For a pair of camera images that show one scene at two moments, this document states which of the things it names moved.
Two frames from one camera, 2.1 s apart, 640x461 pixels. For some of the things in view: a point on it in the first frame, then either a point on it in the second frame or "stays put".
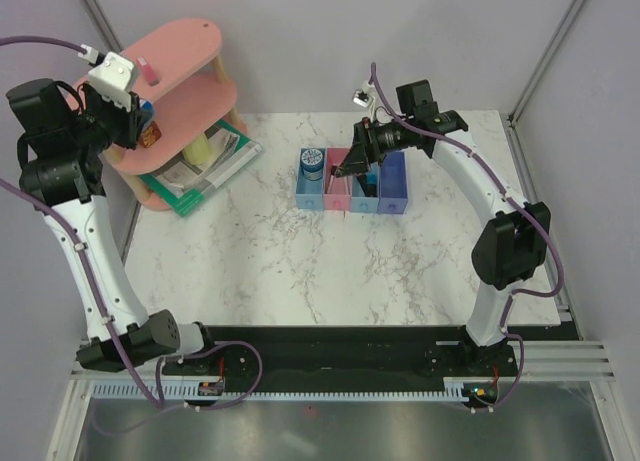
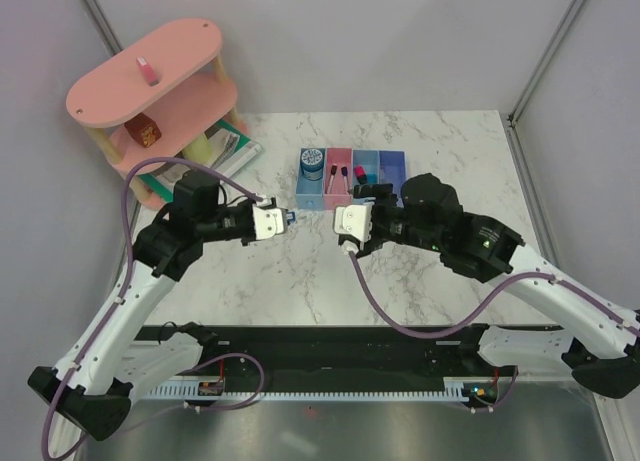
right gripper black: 364,149 to 374,243
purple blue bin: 393,183 stays put
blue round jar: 312,164 stays put
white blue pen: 333,172 stays put
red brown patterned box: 151,134 stays put
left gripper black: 131,122 to 248,204
